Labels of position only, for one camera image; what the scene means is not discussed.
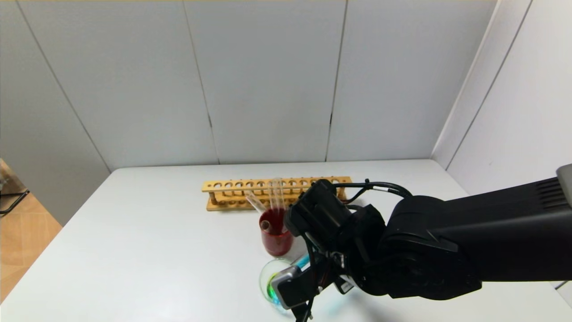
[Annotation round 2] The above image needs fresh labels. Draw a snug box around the wooden test tube rack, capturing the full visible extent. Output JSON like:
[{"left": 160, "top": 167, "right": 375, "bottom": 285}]
[{"left": 202, "top": 176, "right": 353, "bottom": 212}]

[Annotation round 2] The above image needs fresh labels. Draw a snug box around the red plastic cup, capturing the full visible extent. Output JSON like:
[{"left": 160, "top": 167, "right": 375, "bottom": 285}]
[{"left": 259, "top": 208, "right": 295, "bottom": 257}]

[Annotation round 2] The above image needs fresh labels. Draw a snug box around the clear glass beaker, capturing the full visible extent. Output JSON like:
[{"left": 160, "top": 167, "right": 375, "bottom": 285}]
[{"left": 259, "top": 258, "right": 310, "bottom": 316}]

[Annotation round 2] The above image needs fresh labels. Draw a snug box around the black camera cable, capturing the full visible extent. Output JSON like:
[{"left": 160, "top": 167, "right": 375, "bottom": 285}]
[{"left": 333, "top": 178, "right": 414, "bottom": 204}]

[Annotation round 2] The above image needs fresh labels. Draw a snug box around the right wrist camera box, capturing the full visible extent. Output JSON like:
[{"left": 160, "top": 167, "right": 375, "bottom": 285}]
[{"left": 271, "top": 264, "right": 314, "bottom": 310}]

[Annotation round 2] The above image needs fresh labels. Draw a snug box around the black metal chair frame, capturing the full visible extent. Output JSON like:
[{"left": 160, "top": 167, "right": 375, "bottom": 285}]
[{"left": 0, "top": 190, "right": 31, "bottom": 216}]

